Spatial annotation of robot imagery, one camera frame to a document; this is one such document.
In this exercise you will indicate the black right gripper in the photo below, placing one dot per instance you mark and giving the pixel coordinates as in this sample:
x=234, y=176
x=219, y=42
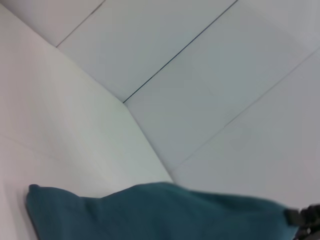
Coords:
x=311, y=220

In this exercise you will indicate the blue t-shirt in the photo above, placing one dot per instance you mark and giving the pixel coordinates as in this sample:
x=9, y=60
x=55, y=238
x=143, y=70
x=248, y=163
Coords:
x=155, y=215

